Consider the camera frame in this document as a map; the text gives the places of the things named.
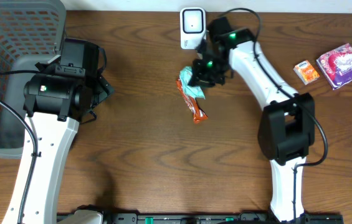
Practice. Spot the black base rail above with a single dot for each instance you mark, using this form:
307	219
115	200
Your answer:
93	214

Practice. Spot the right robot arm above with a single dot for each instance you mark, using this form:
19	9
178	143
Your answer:
286	130

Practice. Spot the orange juice carton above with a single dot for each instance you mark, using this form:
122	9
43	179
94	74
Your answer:
306	72

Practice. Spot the grey plastic mesh basket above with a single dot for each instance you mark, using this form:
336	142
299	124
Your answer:
30	32

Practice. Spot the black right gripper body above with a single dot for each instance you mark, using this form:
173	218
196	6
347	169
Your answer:
207	76

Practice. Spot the green tissue packet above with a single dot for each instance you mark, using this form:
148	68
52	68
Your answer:
185	76

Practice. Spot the orange snack bar wrapper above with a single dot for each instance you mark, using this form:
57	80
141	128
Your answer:
198	114

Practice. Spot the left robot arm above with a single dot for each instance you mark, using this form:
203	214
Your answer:
56	92

